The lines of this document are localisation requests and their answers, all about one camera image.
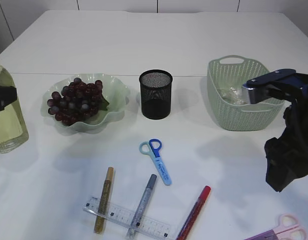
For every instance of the black mesh pen cup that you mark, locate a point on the black mesh pen cup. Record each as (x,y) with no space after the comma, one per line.
(155,93)

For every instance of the green woven plastic basket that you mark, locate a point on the green woven plastic basket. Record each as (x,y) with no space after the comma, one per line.
(234,71)

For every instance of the clear plastic sheet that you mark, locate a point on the clear plastic sheet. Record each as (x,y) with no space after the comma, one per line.
(232,95)

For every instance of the yellow tea drink bottle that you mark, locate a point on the yellow tea drink bottle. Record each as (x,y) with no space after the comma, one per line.
(13,130)

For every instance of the purple artificial grape bunch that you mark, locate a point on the purple artificial grape bunch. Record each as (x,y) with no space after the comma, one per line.
(77,102)

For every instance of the gold glitter pen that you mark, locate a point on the gold glitter pen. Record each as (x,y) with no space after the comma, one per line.
(99,222)

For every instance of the green wavy plastic plate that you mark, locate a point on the green wavy plastic plate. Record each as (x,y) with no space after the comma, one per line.
(115,92)

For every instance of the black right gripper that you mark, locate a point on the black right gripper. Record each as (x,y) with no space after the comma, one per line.
(287,156)

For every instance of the clear plastic ruler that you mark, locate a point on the clear plastic ruler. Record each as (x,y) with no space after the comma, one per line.
(123,217)

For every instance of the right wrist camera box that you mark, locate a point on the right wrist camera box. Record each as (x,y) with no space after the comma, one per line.
(283,84)

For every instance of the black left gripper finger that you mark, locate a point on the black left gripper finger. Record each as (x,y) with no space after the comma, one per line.
(8,95)

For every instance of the red glitter pen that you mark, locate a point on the red glitter pen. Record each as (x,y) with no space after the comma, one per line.
(191,218)

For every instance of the pink purple scissors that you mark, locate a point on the pink purple scissors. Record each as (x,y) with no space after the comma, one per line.
(288,228)

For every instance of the silver glitter pen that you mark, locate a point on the silver glitter pen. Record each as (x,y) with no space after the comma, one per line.
(141,205)

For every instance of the blue capped safety scissors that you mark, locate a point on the blue capped safety scissors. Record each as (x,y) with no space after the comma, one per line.
(152,149)

